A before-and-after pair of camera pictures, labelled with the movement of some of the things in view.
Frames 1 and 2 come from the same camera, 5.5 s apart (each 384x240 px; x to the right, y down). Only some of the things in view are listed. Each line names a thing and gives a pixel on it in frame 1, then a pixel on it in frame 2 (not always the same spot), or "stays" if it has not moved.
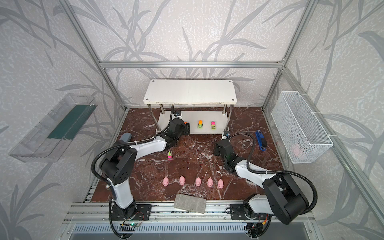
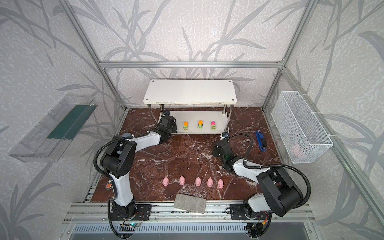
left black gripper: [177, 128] → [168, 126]
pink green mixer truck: [213, 125] stays
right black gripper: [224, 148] stays
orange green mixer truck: [200, 123] stays
